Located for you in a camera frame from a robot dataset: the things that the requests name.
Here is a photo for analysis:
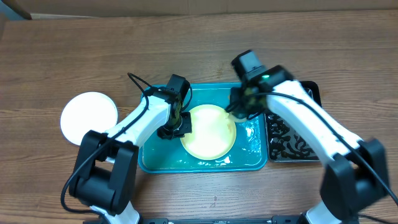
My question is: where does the teal plastic tray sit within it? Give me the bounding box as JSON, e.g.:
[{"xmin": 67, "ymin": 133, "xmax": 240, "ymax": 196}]
[{"xmin": 138, "ymin": 83, "xmax": 268, "ymax": 174}]

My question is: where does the black water tray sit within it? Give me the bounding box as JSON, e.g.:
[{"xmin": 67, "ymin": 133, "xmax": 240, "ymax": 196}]
[{"xmin": 264, "ymin": 80, "xmax": 323, "ymax": 163}]

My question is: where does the white plate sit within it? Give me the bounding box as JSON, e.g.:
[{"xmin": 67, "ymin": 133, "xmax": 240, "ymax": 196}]
[{"xmin": 60, "ymin": 91, "xmax": 118, "ymax": 146}]

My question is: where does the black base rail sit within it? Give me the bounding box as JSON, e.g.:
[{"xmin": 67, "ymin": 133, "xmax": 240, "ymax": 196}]
[{"xmin": 138, "ymin": 215, "xmax": 309, "ymax": 224}]

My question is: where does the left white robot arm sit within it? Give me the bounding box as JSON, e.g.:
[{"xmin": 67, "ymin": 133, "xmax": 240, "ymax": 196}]
[{"xmin": 60, "ymin": 86, "xmax": 193, "ymax": 223}]

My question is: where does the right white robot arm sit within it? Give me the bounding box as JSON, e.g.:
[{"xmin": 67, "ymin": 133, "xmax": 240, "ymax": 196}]
[{"xmin": 226, "ymin": 65, "xmax": 391, "ymax": 223}]

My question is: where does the yellow green sponge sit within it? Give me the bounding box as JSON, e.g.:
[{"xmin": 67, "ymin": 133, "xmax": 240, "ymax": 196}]
[{"xmin": 228, "ymin": 113, "xmax": 248, "ymax": 123}]

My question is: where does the yellow-green rimmed plate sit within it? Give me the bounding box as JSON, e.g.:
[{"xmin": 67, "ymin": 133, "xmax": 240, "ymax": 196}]
[{"xmin": 181, "ymin": 105, "xmax": 237, "ymax": 161}]

